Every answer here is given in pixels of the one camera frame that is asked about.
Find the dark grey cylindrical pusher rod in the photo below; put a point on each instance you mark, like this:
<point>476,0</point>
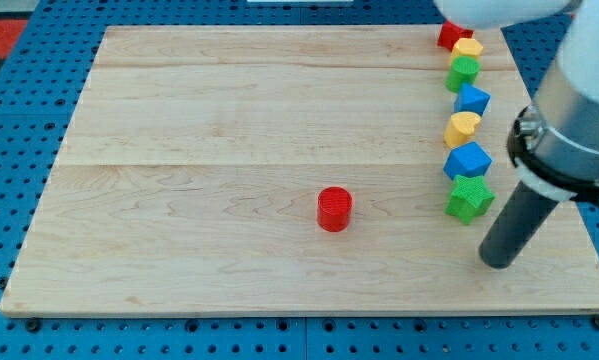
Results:
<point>522,215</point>

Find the green star block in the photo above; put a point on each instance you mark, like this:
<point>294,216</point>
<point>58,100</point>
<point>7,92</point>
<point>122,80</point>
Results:
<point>469,197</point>

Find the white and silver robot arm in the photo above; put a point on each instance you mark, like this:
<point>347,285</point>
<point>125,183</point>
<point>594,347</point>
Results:
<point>554,141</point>

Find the light wooden board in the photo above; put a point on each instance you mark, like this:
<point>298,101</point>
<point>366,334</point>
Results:
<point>186,185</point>

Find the blue cube block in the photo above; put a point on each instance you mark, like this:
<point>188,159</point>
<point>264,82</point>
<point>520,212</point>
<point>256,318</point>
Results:
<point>468,160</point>

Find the yellow heart block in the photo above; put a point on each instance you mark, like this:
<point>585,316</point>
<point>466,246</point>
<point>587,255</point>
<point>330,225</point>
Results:
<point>461,128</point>

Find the blue triangle block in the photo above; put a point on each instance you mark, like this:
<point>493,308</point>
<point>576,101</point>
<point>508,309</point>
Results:
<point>471,99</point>

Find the green cylinder block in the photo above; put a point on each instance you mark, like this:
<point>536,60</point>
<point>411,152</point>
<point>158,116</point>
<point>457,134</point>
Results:
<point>463,70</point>

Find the red cylinder block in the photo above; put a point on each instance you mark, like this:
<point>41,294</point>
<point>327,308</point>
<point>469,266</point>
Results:
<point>334,206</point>

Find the yellow hexagon block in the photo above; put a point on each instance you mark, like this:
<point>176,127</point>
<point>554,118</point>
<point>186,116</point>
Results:
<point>466,47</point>

